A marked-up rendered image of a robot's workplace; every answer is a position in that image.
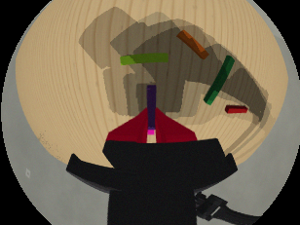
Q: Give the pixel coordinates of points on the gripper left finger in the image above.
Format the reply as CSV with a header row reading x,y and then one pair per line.
x,y
135,129

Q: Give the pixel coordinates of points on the lime green rod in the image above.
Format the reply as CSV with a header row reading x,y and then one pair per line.
x,y
144,58

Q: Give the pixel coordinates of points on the orange rod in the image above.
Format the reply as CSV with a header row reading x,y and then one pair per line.
x,y
192,43

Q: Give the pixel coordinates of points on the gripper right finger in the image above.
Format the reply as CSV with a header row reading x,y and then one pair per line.
x,y
169,130

